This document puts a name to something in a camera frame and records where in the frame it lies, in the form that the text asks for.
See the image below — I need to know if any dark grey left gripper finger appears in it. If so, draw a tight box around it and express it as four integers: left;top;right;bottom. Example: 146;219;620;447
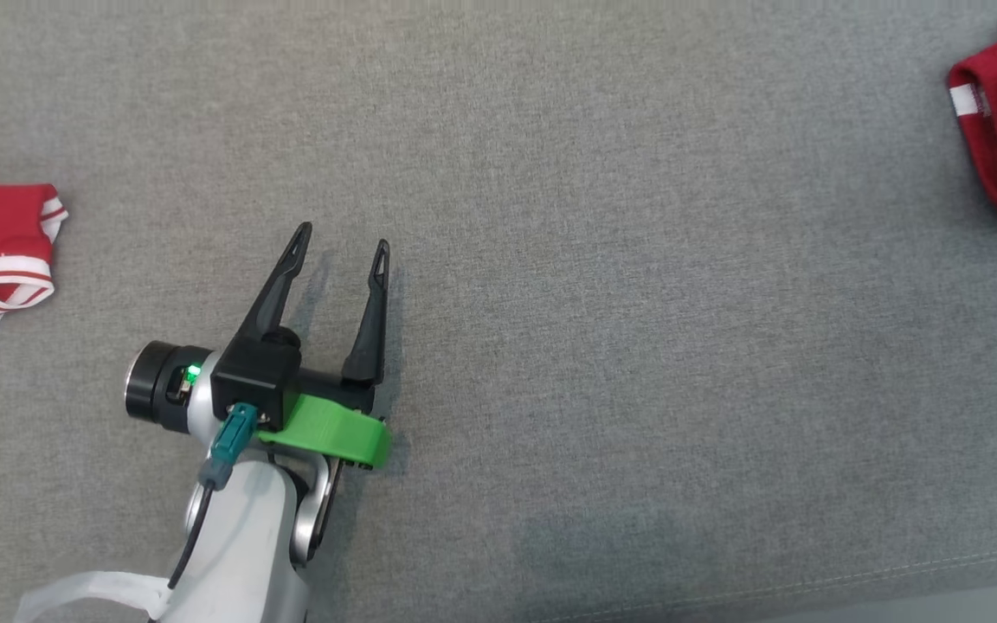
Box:
342;240;392;387
237;222;313;343

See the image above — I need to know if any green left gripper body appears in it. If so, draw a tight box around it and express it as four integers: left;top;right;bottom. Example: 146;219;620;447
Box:
258;368;393;472

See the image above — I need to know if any black cable with teal plug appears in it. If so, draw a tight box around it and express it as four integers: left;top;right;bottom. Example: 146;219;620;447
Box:
168;402;259;591

